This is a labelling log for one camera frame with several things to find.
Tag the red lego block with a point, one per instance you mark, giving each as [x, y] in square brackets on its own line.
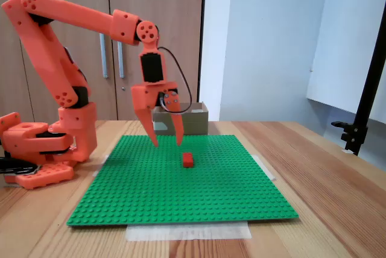
[188, 161]

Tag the cardboard box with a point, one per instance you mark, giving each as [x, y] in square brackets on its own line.
[196, 123]

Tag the green lego baseplate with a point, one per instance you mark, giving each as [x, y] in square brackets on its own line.
[181, 191]

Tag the translucent masking tape strip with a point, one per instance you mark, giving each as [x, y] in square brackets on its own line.
[265, 169]
[99, 167]
[187, 232]

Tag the wooden cabinet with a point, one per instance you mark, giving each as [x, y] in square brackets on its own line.
[156, 5]

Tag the black stand with clamp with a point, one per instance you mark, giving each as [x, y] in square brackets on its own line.
[366, 95]

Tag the white wall board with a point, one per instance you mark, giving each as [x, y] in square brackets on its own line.
[340, 44]

